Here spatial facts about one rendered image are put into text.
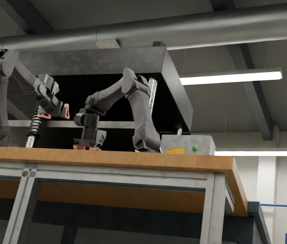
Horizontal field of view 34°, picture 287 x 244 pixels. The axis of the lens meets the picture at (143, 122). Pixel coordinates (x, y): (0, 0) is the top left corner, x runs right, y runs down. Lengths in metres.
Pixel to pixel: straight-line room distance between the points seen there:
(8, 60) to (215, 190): 0.94
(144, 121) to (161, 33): 4.18
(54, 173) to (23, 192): 0.11
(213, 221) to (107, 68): 1.94
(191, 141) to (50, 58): 1.13
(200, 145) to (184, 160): 1.49
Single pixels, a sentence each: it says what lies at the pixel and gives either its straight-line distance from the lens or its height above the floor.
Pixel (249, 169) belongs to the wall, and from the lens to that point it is 9.00.
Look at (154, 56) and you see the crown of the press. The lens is 2.94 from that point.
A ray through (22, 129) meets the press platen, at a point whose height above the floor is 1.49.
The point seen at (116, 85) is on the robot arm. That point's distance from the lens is 1.83.
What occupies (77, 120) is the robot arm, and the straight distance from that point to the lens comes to 1.97.
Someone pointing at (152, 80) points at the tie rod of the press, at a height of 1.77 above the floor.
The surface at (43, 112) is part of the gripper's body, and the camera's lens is 2.14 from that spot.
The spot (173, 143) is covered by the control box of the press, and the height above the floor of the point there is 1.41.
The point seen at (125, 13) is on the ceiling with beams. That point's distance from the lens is 6.58.
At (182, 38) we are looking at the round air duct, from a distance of 5.64.
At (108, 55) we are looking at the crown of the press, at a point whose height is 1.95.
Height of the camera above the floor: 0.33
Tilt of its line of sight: 25 degrees up
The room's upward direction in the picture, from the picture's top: 10 degrees clockwise
